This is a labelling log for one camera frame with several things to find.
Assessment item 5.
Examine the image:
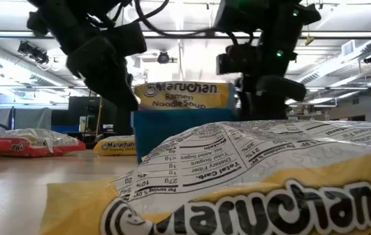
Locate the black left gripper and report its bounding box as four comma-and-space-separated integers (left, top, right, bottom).
67, 22, 147, 111

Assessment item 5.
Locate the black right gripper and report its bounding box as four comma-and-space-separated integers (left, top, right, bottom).
237, 74, 306, 121

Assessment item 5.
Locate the yellow Maruchan ramen pack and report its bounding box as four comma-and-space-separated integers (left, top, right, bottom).
93, 135, 138, 157
40, 119, 371, 235

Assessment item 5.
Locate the blue plastic bin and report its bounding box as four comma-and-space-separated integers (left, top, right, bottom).
131, 109, 238, 164

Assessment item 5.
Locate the blue Maruchan ramen pack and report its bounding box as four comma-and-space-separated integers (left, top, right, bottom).
134, 80, 238, 111

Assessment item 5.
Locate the red Maruchan ramen pack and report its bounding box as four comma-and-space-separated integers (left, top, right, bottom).
0, 128, 87, 158

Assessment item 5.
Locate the black screen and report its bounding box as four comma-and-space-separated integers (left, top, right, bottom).
68, 96, 117, 134

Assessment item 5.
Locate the round black ceiling lamp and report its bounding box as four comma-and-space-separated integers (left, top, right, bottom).
156, 50, 170, 65

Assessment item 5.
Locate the blue table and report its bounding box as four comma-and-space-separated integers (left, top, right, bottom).
50, 125, 82, 134

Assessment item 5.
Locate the grey curtain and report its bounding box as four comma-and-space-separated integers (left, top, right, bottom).
0, 107, 53, 135

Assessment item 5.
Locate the white air vent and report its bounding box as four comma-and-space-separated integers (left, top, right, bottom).
341, 39, 366, 58

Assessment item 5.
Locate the yellow rope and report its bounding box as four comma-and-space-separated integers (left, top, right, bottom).
95, 96, 104, 138

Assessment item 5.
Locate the yellow hanging cord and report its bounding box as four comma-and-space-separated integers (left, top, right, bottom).
304, 24, 316, 46

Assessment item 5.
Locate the black ceiling-hung camera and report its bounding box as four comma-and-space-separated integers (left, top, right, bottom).
17, 40, 51, 65

